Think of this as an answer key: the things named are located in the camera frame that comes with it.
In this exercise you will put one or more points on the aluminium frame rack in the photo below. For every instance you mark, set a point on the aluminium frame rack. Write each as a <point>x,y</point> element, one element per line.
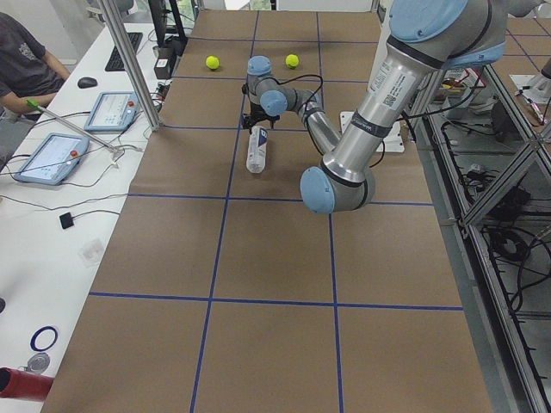
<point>487,154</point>

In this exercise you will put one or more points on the black monitor stand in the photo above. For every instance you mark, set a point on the black monitor stand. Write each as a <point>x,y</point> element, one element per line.
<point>168,24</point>

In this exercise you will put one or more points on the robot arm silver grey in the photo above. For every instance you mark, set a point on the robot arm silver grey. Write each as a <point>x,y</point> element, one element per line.
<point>425,36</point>

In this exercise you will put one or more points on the tennis ball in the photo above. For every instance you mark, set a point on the tennis ball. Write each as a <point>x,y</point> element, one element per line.
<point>292,61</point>
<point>212,62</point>

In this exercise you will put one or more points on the small black square device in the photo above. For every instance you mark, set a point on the small black square device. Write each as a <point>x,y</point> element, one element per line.
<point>66,220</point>

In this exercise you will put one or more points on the black box white label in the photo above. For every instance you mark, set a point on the black box white label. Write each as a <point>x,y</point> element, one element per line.
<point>166,60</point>

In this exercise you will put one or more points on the red cylinder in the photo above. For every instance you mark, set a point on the red cylinder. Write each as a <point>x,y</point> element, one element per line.
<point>18,384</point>

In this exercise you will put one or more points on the grey metal disc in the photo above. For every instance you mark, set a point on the grey metal disc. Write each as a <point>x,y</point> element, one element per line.
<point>38,363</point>

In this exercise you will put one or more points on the black computer mouse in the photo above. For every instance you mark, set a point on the black computer mouse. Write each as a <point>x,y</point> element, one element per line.
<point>87,82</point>

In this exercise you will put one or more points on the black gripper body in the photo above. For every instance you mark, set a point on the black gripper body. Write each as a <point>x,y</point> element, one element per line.
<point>258,117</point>

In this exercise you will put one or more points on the thin rod green tip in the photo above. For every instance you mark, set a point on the thin rod green tip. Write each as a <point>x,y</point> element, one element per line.
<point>35,105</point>

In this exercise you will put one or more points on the clear tennis ball can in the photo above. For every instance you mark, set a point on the clear tennis ball can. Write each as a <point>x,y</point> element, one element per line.
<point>256,155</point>

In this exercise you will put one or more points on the far blue teach pendant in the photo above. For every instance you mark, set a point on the far blue teach pendant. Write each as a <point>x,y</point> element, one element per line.
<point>113,112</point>

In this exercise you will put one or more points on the aluminium frame post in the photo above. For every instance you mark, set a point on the aluminium frame post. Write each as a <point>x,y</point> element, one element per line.
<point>121,40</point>

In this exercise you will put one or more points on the seated person dark shirt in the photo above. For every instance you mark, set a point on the seated person dark shirt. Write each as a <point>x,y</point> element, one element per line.
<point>28,70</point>

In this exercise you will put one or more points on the blue teach pendant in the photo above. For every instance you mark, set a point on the blue teach pendant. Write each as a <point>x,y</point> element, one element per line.
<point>54,159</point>
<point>113,112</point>

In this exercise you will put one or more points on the near blue teach pendant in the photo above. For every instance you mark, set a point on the near blue teach pendant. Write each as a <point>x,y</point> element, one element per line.
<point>54,159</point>

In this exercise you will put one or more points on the blue tape roll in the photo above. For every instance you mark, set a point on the blue tape roll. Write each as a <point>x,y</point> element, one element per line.
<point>44,338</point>

